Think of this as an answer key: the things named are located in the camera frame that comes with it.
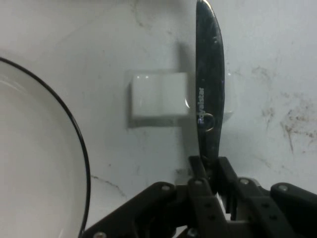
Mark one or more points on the white plate with black rim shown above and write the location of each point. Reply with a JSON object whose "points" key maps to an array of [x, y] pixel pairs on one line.
{"points": [[29, 148]]}

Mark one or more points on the silver table knife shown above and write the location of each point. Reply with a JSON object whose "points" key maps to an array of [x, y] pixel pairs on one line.
{"points": [[209, 62]]}

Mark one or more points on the small white cutlery rest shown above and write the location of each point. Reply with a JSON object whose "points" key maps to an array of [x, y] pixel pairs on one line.
{"points": [[158, 94]]}

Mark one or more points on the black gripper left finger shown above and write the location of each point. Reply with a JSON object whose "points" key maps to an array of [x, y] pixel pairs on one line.
{"points": [[158, 210]]}

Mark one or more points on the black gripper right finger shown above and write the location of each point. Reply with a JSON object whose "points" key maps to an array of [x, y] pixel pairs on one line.
{"points": [[272, 213]]}

